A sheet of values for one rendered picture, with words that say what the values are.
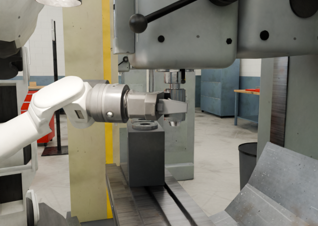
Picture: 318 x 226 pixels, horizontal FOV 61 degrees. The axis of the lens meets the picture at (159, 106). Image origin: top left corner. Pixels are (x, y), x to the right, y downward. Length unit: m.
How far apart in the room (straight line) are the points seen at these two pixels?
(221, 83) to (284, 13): 7.27
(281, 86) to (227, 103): 7.10
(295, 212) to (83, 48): 1.90
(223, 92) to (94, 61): 5.91
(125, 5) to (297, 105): 0.53
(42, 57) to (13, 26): 8.82
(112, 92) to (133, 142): 0.33
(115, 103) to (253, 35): 0.30
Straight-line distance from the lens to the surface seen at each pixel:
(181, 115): 0.58
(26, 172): 1.19
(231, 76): 7.95
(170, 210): 0.80
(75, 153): 2.38
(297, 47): 0.60
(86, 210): 2.56
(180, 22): 0.50
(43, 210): 1.68
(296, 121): 0.84
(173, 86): 0.58
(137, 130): 0.90
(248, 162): 2.47
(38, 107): 0.61
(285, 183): 0.83
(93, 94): 0.60
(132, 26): 0.44
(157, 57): 0.48
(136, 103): 0.57
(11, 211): 1.31
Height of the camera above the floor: 1.30
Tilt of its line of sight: 7 degrees down
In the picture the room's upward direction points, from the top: straight up
